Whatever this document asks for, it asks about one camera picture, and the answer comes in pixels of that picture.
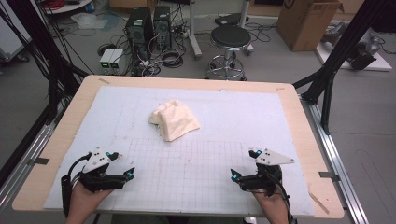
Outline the black device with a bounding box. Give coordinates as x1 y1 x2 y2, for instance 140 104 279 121
348 43 378 71

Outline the black round stool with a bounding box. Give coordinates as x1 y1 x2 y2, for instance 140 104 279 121
205 24 252 81

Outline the person's left hand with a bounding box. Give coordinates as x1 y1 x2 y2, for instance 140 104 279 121
65 181 113 217

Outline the grey tape strip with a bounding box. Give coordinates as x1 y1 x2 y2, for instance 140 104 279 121
318 171 341 182
27 157 50 166

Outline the cream cloth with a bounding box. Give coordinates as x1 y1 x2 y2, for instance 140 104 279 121
148 98 201 143

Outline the white grid mat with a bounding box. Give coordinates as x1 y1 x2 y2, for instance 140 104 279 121
43 86 316 217

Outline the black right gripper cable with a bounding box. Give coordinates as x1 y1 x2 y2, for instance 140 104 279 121
267 172 298 224

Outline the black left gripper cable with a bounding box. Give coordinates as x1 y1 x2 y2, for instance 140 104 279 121
60 152 92 218

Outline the flat black case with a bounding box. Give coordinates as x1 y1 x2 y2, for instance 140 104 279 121
214 12 250 26

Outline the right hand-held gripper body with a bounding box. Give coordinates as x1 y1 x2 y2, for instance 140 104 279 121
238 147 296 198

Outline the slim black computer tower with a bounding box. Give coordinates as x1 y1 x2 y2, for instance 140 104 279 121
152 5 172 50

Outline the clear plastic bag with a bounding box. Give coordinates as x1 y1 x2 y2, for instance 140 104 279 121
70 12 108 31

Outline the black metal frame stand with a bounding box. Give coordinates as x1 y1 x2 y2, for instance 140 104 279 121
292 0 396 135
0 0 90 125

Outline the white desk leg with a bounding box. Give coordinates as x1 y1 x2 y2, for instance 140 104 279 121
238 0 255 55
187 0 204 60

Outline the person's right hand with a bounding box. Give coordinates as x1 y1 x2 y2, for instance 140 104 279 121
251 189 290 217

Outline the white board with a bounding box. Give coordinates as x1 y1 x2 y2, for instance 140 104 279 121
315 21 393 73

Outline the white power supply unit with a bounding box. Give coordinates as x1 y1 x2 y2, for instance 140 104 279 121
99 49 115 71
109 49 126 72

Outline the coiled black cable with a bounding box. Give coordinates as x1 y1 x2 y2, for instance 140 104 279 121
160 49 185 69

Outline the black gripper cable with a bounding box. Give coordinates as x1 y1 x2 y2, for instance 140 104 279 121
267 172 298 224
60 152 92 218

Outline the aluminium rail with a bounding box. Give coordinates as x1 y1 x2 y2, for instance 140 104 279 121
300 94 370 224
0 124 57 206

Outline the brown cardboard box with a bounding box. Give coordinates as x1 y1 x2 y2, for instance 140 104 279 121
276 0 342 52

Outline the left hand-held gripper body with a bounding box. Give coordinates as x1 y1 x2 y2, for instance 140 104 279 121
78 147 127 193

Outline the large black computer tower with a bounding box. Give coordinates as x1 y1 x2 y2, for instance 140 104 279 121
125 7 154 60

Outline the thin wooden stick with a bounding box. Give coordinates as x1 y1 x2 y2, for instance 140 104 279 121
307 183 331 215

